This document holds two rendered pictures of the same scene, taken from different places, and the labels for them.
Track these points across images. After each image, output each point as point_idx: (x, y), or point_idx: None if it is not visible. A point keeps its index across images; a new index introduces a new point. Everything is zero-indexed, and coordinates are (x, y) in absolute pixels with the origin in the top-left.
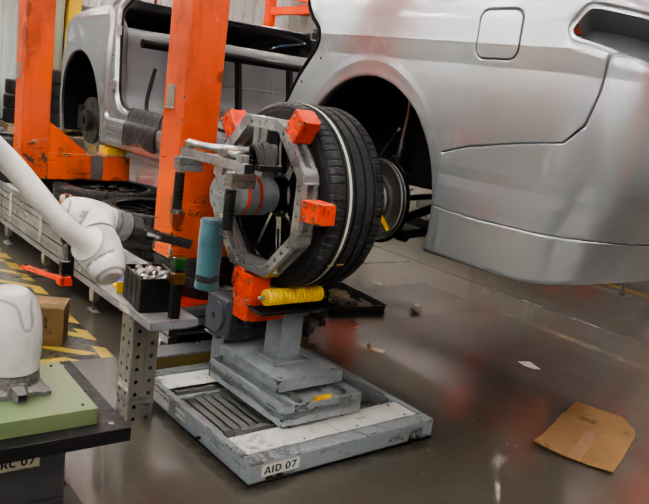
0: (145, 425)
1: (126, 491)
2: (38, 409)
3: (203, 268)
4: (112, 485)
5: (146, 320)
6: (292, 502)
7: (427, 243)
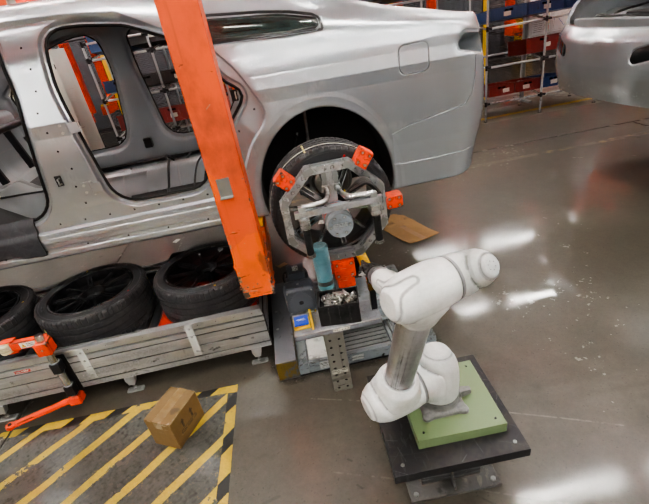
0: (353, 378)
1: None
2: (473, 385)
3: (329, 276)
4: None
5: (375, 319)
6: (451, 331)
7: (396, 184)
